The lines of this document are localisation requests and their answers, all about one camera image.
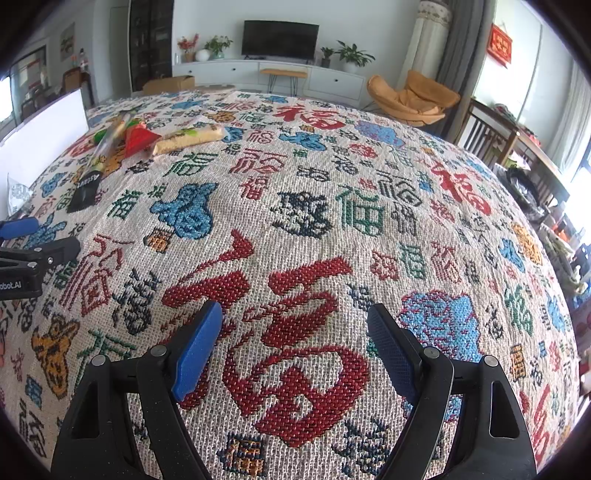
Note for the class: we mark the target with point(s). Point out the glass balcony door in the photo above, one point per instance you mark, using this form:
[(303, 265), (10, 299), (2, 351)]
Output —
[(23, 83)]

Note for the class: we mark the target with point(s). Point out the green potted plant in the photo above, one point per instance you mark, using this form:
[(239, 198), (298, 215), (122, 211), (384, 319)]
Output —
[(218, 46)]

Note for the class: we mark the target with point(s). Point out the brown cardboard box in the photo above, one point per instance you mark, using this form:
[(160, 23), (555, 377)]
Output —
[(168, 84)]

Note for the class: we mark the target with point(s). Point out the large plant white pot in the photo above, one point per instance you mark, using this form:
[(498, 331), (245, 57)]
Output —
[(353, 57)]

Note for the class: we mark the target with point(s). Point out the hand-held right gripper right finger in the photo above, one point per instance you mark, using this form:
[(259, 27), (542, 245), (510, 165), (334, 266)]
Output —
[(392, 353)]

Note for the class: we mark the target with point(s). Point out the small plant dark pot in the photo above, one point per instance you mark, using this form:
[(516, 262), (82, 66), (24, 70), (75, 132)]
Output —
[(327, 57)]

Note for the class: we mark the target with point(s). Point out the orange lounge chair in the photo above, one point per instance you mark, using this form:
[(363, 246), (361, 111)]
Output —
[(406, 99)]

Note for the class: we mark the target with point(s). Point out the small black packet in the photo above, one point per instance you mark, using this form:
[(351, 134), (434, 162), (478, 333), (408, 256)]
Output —
[(85, 187)]

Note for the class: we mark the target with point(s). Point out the red snack packet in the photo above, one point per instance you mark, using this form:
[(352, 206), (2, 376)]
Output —
[(138, 138)]

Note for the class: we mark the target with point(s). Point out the tall black cabinet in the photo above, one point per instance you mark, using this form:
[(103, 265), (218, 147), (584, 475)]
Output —
[(150, 46)]

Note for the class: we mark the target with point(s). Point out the white triangular snack packet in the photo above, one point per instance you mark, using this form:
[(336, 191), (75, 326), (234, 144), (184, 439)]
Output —
[(17, 194)]

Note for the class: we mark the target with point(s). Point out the green snack packet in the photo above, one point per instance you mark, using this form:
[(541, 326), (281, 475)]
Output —
[(99, 137)]

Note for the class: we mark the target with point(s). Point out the white round vase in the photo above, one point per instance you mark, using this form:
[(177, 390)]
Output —
[(202, 55)]

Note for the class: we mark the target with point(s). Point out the printed woven blanket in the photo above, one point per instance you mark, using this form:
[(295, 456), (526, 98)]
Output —
[(300, 230)]

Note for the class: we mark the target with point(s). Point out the framed wall painting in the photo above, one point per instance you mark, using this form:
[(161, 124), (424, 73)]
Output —
[(67, 41)]

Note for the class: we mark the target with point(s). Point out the red wall hanging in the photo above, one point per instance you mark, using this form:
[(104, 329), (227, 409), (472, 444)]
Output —
[(501, 44)]

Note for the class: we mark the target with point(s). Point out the white cardboard box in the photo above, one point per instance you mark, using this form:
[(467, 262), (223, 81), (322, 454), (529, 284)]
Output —
[(51, 120)]

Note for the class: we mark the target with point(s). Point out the white television cabinet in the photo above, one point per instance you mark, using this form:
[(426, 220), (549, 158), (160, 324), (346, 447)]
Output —
[(332, 83)]

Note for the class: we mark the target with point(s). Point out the white tower air conditioner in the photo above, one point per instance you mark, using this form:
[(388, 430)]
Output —
[(429, 41)]

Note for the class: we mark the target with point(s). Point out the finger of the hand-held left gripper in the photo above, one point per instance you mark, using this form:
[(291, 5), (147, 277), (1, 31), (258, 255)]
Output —
[(51, 253), (18, 227)]

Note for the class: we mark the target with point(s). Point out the black flat television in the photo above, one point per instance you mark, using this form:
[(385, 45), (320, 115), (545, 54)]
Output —
[(280, 39)]

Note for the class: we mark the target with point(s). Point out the pale cracker packet green print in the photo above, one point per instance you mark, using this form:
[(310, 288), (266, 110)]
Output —
[(189, 138)]

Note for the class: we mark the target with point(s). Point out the grey curtain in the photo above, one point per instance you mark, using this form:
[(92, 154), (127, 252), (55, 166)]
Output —
[(461, 60)]

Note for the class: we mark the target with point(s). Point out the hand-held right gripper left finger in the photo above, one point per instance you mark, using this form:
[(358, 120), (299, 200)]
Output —
[(196, 350)]

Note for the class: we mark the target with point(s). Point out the small wooden bench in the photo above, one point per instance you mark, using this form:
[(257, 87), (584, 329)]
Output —
[(281, 72)]

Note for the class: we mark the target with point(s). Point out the red flower vase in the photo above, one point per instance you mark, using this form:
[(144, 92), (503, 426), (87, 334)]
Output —
[(188, 46)]

